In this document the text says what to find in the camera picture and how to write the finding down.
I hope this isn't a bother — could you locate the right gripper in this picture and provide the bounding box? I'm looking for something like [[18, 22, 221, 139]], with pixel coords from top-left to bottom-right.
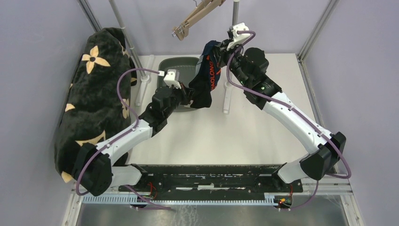
[[212, 38, 250, 87]]

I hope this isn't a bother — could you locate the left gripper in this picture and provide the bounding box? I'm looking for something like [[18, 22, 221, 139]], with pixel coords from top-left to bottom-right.
[[164, 81, 195, 118]]

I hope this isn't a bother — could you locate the navy orange underwear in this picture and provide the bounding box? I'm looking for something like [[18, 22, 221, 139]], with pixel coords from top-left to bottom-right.
[[189, 40, 221, 109]]

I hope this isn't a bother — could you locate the wooden clip hanger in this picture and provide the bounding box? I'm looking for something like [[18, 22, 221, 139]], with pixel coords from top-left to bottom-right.
[[172, 0, 225, 41]]

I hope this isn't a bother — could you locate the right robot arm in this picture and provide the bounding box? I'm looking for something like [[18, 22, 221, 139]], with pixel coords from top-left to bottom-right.
[[212, 41, 347, 192]]

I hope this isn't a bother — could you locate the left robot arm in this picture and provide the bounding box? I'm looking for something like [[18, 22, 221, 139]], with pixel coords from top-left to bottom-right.
[[72, 86, 194, 196]]

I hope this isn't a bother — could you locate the grey plastic basin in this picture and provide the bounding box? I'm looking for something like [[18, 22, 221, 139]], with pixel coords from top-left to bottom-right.
[[151, 57, 198, 116]]

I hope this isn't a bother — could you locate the white right pole base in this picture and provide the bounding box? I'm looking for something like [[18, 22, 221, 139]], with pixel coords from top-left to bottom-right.
[[223, 82, 232, 114]]

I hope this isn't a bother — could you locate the left metal rack pole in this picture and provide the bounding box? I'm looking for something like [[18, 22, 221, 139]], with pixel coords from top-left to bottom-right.
[[109, 0, 143, 68]]

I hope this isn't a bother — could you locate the metal rack pole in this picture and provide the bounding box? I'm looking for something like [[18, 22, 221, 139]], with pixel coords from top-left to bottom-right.
[[231, 0, 240, 25], [109, 0, 143, 68]]

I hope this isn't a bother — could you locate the right metal rack pole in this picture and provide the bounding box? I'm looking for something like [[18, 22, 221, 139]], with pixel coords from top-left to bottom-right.
[[231, 0, 240, 25]]

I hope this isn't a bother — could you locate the black floral plush blanket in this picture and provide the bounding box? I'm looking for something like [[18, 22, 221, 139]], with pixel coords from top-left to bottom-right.
[[54, 28, 137, 183]]

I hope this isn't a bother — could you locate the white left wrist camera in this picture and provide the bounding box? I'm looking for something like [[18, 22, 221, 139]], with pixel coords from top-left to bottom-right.
[[158, 69, 182, 89]]

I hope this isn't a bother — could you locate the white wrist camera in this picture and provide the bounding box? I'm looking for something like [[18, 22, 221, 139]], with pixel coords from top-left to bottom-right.
[[158, 69, 182, 89], [226, 23, 251, 50]]

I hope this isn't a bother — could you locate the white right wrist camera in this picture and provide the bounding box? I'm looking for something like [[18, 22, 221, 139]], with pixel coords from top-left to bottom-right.
[[226, 23, 251, 50]]

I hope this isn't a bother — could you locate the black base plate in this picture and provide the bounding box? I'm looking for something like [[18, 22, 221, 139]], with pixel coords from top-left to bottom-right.
[[132, 164, 303, 201]]

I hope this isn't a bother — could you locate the aluminium frame rail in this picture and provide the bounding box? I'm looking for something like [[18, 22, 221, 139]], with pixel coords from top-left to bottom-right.
[[297, 0, 340, 62]]

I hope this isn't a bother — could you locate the grey cable duct strip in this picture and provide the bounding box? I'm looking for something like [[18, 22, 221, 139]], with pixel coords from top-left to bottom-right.
[[82, 193, 278, 206]]

